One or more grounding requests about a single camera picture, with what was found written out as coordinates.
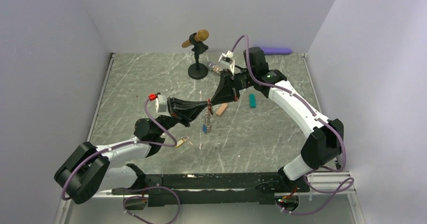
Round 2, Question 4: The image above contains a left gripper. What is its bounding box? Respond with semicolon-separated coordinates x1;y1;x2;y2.
156;97;208;136

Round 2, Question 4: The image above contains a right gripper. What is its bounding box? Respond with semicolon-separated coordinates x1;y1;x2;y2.
210;68;256;106

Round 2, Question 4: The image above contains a red handled key holder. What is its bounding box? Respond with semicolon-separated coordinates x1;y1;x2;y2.
203;99;213;134

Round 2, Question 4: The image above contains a yellow key tag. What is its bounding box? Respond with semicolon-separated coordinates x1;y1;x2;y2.
175;138;186;147

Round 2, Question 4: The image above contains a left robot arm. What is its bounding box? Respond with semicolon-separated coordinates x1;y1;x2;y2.
54;94;212;204

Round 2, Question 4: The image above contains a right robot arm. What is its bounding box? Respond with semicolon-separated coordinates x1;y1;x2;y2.
210;47;343;192

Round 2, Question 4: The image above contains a small wooden block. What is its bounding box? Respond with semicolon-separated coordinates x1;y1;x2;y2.
216;103;228;117

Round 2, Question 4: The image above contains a teal block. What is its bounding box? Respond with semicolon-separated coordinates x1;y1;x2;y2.
249;94;257;108

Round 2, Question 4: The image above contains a glitter silver microphone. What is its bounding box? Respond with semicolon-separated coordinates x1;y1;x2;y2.
206;61;224;75

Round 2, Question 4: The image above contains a black microphone stand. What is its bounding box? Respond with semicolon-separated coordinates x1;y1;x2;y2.
188;42;209;80

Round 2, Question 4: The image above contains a purple microphone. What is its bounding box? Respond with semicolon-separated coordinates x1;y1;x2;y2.
261;47;292;55

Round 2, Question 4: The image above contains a gold microphone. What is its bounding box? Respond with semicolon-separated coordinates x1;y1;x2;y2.
181;29;209;48

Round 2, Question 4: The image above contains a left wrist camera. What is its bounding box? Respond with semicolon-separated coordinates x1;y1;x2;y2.
155;94;168;114

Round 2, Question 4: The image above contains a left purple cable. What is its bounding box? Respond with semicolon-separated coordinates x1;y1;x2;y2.
60;97;181;224

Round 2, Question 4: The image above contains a purple cable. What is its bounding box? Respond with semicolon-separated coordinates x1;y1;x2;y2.
232;34;354;216
60;97;181;224

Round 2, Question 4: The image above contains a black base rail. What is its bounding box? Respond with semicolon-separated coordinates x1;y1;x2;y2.
112;172;310;207

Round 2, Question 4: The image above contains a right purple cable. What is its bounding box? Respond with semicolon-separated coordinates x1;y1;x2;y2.
232;34;354;216

